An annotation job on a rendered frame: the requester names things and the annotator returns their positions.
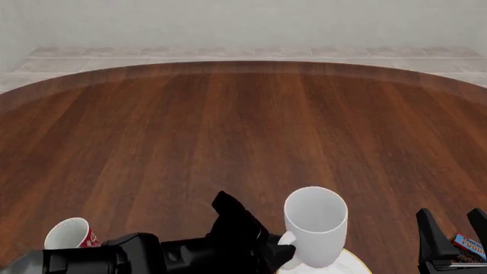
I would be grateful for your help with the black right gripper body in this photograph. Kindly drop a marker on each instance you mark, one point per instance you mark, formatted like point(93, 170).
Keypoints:
point(449, 268)

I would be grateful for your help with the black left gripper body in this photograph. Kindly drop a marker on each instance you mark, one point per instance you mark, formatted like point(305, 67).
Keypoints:
point(232, 242)

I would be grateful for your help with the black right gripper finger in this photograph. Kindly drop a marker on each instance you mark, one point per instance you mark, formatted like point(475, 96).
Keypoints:
point(433, 239)
point(478, 221)

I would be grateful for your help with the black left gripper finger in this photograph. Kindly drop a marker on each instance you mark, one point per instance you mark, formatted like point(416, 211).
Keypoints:
point(283, 255)
point(273, 237)

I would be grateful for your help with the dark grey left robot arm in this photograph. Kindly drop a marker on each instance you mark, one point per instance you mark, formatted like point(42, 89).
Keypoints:
point(80, 261)

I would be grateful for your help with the white plate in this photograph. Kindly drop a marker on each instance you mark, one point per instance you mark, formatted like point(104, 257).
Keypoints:
point(352, 264)

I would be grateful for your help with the red and white mug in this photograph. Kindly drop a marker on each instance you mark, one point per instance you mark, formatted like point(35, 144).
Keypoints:
point(68, 232)

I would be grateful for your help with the chocolate pudding box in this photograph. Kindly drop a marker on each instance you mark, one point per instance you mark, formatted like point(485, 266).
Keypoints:
point(471, 247)

